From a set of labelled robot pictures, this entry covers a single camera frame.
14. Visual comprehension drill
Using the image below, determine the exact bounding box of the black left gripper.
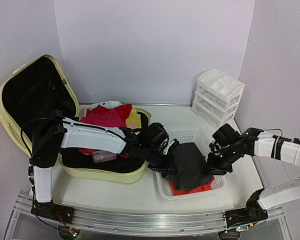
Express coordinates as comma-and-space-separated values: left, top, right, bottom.
141, 144, 179, 176

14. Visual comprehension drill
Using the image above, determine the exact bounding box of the black garment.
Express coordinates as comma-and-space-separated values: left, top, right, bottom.
161, 142, 213, 190

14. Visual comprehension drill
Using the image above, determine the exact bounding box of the white perforated plastic basket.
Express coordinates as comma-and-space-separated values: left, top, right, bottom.
155, 127, 227, 201

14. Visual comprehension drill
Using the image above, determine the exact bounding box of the orange garment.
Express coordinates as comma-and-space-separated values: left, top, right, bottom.
168, 177, 216, 196

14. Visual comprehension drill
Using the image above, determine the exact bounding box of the pale green hard-shell suitcase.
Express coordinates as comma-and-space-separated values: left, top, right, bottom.
0, 54, 147, 184

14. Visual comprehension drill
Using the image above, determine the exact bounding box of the magenta garment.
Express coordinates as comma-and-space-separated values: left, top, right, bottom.
80, 109, 129, 128

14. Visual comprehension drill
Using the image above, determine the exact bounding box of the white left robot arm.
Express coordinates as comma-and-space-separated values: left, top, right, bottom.
28, 110, 177, 219

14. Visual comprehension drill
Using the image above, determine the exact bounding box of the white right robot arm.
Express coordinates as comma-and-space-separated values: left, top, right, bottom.
207, 124, 300, 222

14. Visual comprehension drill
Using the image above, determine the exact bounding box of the pink round container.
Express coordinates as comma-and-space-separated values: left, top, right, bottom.
128, 122, 139, 129

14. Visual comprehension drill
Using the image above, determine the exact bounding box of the yellow folded garment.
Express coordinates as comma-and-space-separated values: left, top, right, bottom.
125, 108, 142, 129

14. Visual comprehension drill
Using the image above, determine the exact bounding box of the red folded garment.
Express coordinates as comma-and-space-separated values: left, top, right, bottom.
78, 103, 133, 156

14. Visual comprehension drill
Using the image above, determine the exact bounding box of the clear pink plastic bottle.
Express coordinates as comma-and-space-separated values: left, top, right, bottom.
92, 150, 117, 163

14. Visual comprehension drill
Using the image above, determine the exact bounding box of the white plastic drawer organizer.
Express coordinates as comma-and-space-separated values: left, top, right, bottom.
191, 69, 245, 129

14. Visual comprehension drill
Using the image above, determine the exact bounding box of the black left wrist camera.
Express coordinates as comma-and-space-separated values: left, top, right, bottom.
143, 122, 169, 149

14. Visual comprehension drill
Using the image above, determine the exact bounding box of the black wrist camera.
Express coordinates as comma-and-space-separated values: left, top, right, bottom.
143, 122, 169, 149
212, 123, 240, 148

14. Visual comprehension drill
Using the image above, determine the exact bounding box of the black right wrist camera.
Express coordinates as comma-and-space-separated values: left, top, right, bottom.
212, 123, 240, 148

